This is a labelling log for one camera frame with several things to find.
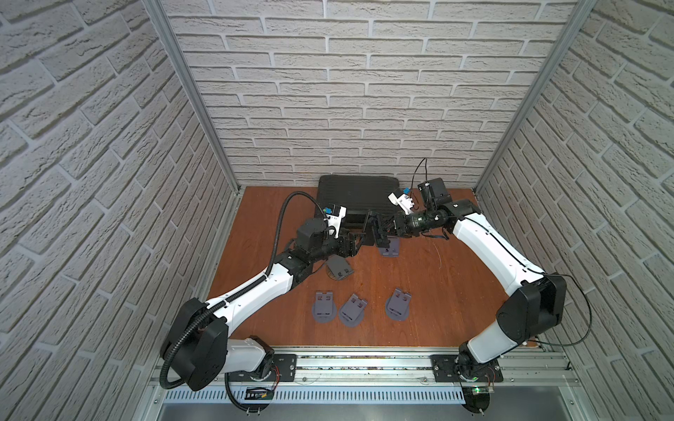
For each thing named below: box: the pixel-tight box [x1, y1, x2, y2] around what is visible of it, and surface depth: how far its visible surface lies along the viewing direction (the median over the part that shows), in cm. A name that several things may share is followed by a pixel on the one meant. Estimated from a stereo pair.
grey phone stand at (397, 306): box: [386, 287, 412, 322], surface depth 87 cm
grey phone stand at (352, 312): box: [338, 292, 368, 328], surface depth 85 cm
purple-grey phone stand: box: [379, 235, 401, 258], surface depth 97 cm
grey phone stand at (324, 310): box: [312, 290, 337, 324], surface depth 86 cm
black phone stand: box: [361, 210, 380, 247], surface depth 77 cm
